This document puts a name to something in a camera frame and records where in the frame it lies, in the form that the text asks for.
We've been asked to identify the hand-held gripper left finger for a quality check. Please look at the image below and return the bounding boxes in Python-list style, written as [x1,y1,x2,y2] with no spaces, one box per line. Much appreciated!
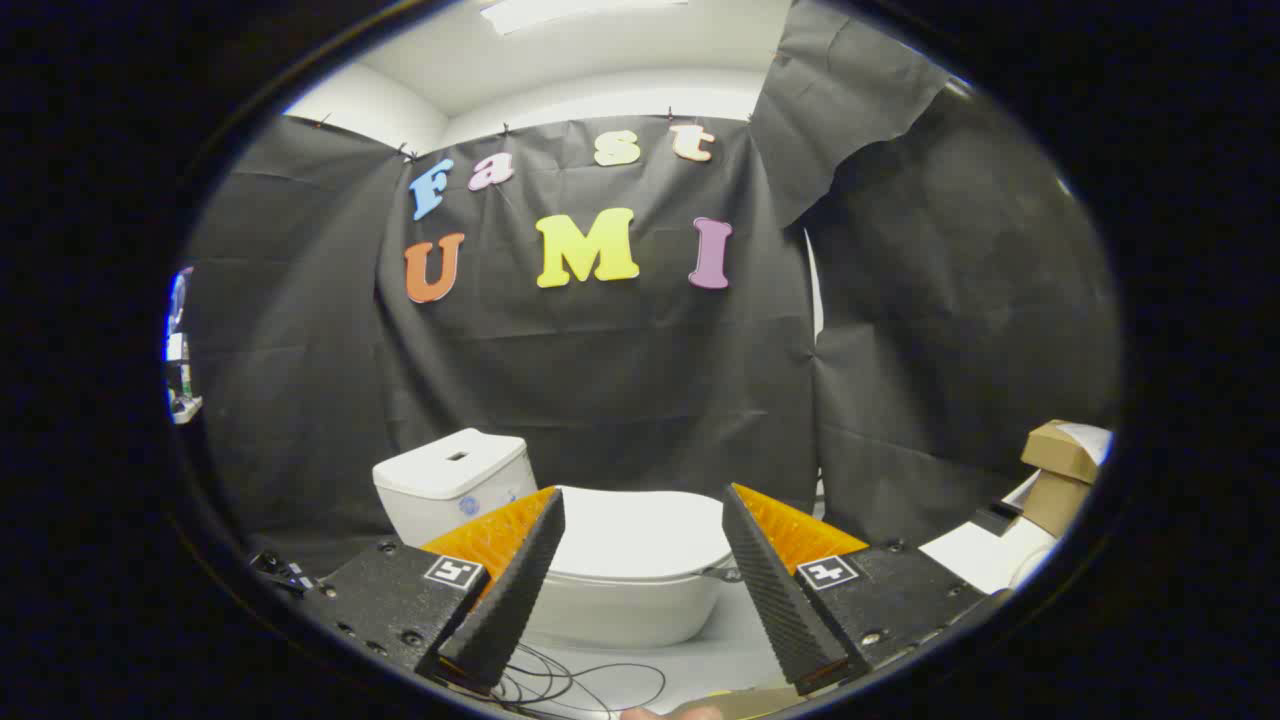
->
[300,486,567,693]

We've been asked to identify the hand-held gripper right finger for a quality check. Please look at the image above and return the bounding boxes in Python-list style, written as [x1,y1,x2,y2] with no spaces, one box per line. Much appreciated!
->
[722,483,1013,698]

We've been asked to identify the white toilet lid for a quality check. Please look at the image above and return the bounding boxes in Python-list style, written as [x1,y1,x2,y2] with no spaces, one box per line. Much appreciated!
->
[548,487,736,581]

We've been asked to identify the white ceramic toilet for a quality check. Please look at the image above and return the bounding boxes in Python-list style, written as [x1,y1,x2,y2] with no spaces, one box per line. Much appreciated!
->
[372,428,743,649]

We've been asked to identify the small black device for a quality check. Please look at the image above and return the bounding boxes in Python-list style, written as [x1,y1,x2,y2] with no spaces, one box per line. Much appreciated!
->
[248,550,319,593]

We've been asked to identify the black backdrop cloth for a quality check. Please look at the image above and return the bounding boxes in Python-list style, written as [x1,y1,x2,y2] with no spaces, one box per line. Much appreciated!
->
[185,0,1123,581]

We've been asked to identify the brown cardboard box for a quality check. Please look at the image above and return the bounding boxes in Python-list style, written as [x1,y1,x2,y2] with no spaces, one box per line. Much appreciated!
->
[1022,470,1093,539]
[1020,420,1101,485]

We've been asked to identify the white sheet on box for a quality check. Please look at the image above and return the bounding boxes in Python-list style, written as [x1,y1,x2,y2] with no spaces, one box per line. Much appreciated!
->
[1058,423,1114,468]

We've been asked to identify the ceiling light panel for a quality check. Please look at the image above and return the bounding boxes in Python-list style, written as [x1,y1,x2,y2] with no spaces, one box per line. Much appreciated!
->
[480,0,691,37]

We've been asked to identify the thin black floor cable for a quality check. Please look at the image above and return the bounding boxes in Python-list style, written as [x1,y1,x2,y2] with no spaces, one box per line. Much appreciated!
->
[490,640,668,717]

